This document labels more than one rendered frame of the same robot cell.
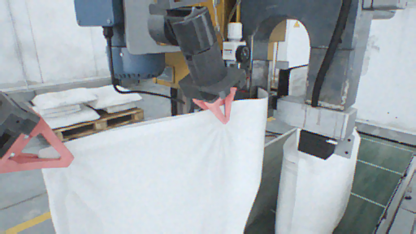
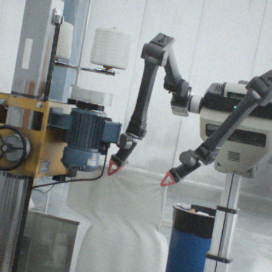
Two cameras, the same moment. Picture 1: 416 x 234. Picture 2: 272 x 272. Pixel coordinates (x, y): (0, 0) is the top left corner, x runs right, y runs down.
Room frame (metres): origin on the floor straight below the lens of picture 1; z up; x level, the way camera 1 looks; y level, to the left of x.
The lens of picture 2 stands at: (1.80, 2.68, 1.40)
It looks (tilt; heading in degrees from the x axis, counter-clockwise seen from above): 3 degrees down; 242
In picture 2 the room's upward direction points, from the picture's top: 10 degrees clockwise
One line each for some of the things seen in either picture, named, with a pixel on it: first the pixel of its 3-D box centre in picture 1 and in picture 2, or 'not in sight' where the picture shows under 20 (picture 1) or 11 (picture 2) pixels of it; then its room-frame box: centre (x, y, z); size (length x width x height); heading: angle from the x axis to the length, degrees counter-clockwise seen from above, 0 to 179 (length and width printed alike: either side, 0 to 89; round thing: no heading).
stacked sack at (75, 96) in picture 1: (66, 97); not in sight; (2.86, 1.66, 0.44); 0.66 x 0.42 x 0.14; 131
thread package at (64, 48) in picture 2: not in sight; (56, 39); (0.78, -0.11, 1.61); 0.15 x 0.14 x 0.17; 134
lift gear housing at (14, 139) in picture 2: not in sight; (14, 147); (0.96, 0.14, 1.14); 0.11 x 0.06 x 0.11; 134
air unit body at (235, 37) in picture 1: (236, 60); not in sight; (0.56, -0.07, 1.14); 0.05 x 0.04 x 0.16; 44
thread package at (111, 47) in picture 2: not in sight; (110, 48); (0.59, 0.08, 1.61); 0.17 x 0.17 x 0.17
